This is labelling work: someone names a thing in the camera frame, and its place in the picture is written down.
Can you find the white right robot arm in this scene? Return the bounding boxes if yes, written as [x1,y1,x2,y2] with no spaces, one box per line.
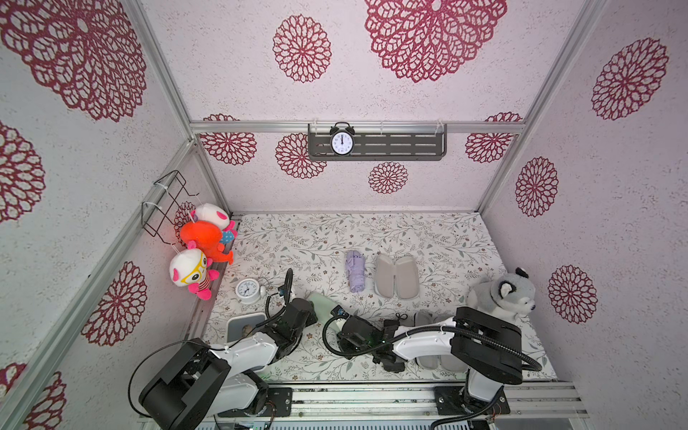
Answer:
[322,306,542,401]

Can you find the black wire basket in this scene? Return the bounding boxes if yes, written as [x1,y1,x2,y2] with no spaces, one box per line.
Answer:
[140,169,199,247]

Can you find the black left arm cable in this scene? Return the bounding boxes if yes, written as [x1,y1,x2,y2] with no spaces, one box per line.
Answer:
[127,267,302,430]

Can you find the grey wall shelf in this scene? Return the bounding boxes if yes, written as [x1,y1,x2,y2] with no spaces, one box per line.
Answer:
[306,123,447,162]

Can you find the striped plush doll with glasses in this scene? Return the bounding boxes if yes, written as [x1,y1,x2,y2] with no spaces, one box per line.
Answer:
[169,248,220,301]

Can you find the black alarm clock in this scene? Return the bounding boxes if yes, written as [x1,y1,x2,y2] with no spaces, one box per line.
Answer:
[330,121,356,156]

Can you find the white table alarm clock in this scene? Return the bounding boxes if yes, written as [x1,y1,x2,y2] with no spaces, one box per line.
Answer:
[235,278,266,306]

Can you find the mint green zippered umbrella case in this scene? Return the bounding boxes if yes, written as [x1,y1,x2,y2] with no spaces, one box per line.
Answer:
[306,292,339,324]

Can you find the grey husky plush toy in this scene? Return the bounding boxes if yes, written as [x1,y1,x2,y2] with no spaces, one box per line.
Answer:
[466,267,536,324]

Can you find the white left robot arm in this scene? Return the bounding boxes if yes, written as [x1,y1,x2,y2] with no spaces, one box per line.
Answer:
[138,298,317,429]

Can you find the grey tray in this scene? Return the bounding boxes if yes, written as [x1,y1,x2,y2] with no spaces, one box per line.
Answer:
[226,312,267,343]

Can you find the purple folded umbrella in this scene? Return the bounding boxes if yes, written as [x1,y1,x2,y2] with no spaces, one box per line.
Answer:
[345,250,366,293]

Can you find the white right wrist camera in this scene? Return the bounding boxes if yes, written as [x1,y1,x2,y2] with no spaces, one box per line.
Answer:
[331,305,349,319]

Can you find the white pink plush doll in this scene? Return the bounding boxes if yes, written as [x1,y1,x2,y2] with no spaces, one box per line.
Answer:
[191,204,238,245]

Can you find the orange plush toy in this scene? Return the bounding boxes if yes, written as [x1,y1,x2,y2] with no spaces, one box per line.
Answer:
[179,220,234,264]

